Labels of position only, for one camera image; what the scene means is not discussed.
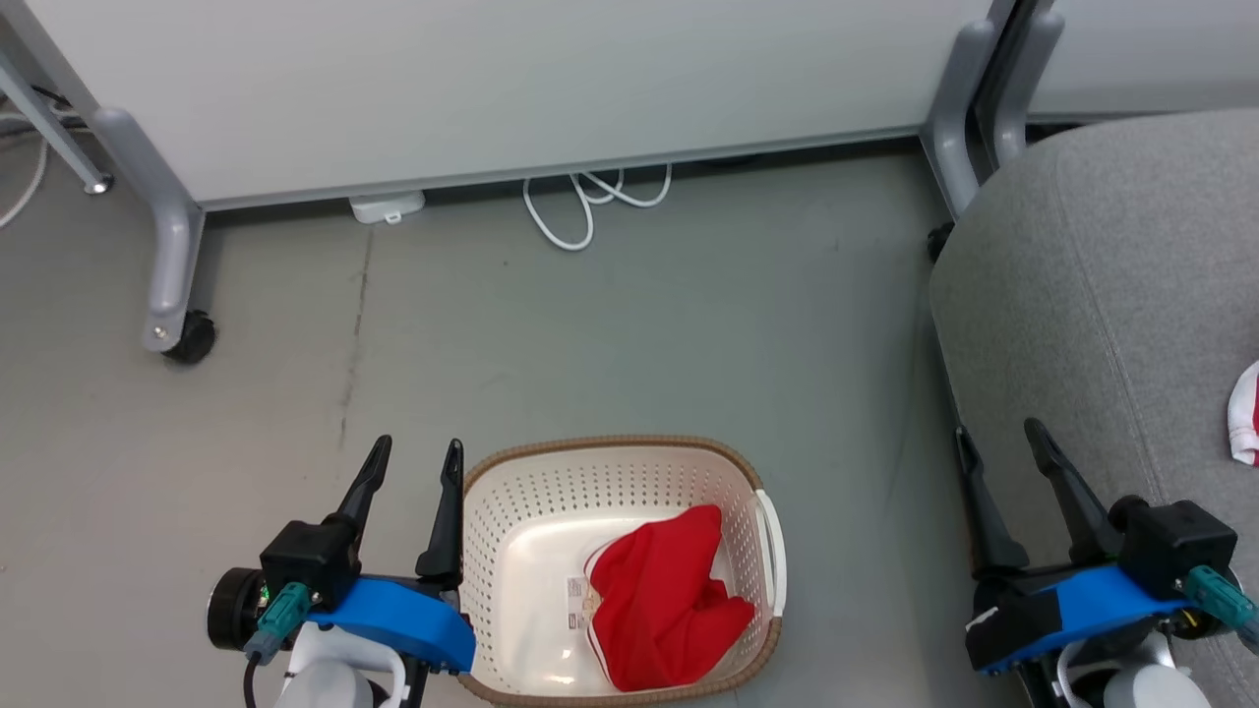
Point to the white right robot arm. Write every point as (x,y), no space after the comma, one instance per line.
(1131,683)

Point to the red and white striped garment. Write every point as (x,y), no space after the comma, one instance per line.
(1245,418)

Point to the white power adapter box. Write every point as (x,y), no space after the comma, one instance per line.
(386,206)

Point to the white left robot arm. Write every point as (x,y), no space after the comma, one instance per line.
(329,678)

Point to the small black caster wheel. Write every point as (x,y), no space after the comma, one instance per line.
(940,242)

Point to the large white partition panel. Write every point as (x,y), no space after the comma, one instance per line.
(492,88)

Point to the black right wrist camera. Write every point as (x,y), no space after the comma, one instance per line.
(1175,541)

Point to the teal left camera connector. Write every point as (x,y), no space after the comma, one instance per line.
(280,618)

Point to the grey fabric sofa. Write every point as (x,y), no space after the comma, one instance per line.
(1102,344)

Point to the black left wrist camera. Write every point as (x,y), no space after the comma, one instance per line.
(310,556)

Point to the teal right camera connector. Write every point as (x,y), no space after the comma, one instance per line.
(1220,595)

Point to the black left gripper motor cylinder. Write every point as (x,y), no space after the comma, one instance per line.
(233,610)

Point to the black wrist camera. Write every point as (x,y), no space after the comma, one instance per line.
(1175,541)
(310,556)

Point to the white perforated laundry basket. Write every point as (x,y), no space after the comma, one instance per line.
(551,511)

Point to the grey partition foot with screw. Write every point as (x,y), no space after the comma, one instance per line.
(172,246)

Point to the narrow white partition panel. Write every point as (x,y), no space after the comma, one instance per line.
(1151,54)

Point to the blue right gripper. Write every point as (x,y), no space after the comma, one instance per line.
(1072,610)

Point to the red garment with label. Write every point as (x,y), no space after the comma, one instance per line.
(659,600)

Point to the teal camera connector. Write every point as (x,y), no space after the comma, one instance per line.
(1220,595)
(280,618)

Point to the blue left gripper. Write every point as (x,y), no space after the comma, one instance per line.
(403,615)

